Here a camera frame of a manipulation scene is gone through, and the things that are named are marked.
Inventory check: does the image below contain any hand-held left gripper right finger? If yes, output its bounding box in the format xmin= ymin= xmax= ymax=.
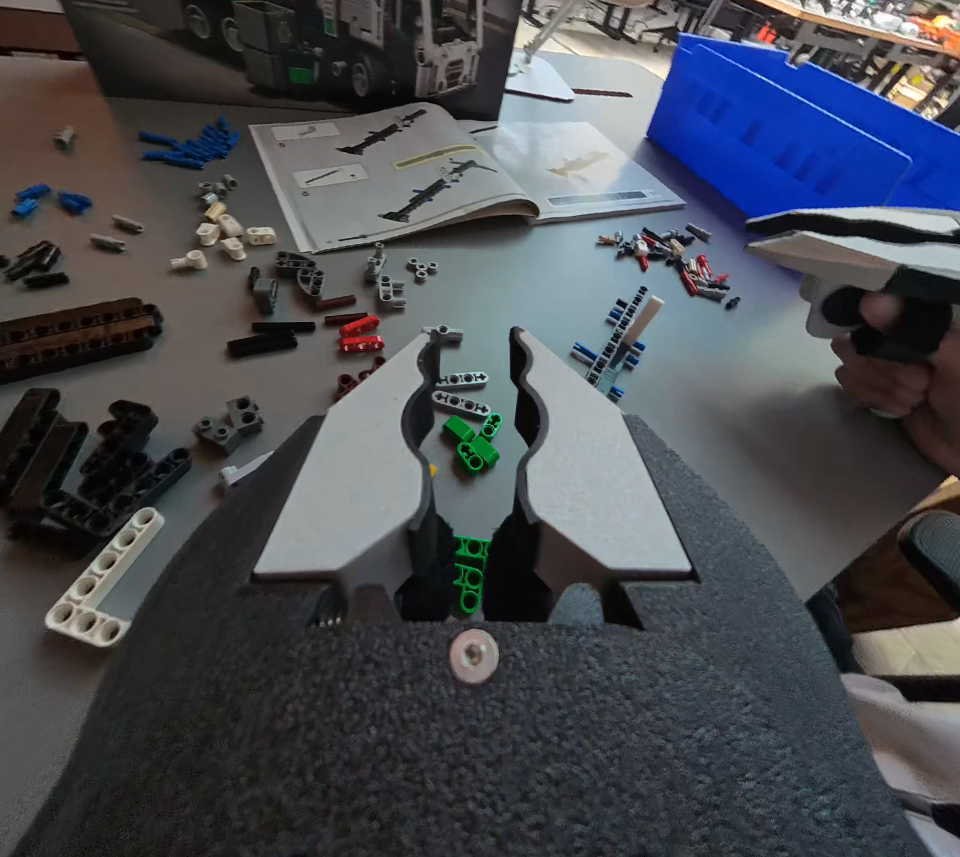
xmin=508 ymin=326 xmax=694 ymax=607

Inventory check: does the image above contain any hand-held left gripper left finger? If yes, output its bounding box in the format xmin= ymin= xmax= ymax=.
xmin=253 ymin=330 xmax=445 ymax=607

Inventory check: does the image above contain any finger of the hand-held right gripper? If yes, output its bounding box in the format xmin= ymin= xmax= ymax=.
xmin=744 ymin=233 xmax=960 ymax=305
xmin=746 ymin=206 xmax=960 ymax=236

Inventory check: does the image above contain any long lego beam subassembly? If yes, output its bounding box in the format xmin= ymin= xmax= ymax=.
xmin=571 ymin=285 xmax=669 ymax=402

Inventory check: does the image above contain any white lego pin piece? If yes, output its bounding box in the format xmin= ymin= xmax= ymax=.
xmin=218 ymin=450 xmax=276 ymax=491

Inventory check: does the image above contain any pile of mixed lego pins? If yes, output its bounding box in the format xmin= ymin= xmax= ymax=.
xmin=597 ymin=223 xmax=744 ymax=312

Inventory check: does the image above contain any pile of black lego beams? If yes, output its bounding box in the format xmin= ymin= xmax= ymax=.
xmin=0 ymin=388 xmax=193 ymax=560

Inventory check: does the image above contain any white angled lego beam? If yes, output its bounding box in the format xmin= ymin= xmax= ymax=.
xmin=45 ymin=506 xmax=165 ymax=649

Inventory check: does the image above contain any cluster of cream lego connectors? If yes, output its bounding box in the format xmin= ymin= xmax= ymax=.
xmin=170 ymin=200 xmax=278 ymax=272

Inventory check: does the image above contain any pile of blue lego pins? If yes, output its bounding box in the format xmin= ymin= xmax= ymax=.
xmin=138 ymin=116 xmax=241 ymax=170

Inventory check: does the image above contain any cluster of black lego pins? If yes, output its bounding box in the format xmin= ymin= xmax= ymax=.
xmin=2 ymin=239 xmax=71 ymax=289

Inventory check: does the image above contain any person's right hand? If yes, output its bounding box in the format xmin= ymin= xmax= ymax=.
xmin=831 ymin=293 xmax=960 ymax=477

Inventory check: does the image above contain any blue plastic bin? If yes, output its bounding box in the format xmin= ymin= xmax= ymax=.
xmin=646 ymin=43 xmax=915 ymax=200
xmin=677 ymin=32 xmax=960 ymax=213

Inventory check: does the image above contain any cluttered wooden table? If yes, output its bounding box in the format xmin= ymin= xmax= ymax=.
xmin=705 ymin=0 xmax=960 ymax=57

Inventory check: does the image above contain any black chair armrest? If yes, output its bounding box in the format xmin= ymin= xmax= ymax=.
xmin=898 ymin=510 xmax=960 ymax=592

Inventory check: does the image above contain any brown wooden panel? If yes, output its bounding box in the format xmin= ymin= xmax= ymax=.
xmin=828 ymin=476 xmax=960 ymax=635

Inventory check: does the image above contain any open instruction booklet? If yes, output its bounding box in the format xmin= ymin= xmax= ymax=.
xmin=247 ymin=103 xmax=687 ymax=255

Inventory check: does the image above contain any stack of long dark beams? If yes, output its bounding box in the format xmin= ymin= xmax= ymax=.
xmin=0 ymin=296 xmax=165 ymax=384

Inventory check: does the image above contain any person's white clothing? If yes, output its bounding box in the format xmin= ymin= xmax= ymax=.
xmin=840 ymin=628 xmax=960 ymax=857

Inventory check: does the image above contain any green lego beam frame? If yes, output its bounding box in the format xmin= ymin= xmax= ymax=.
xmin=453 ymin=534 xmax=493 ymax=615

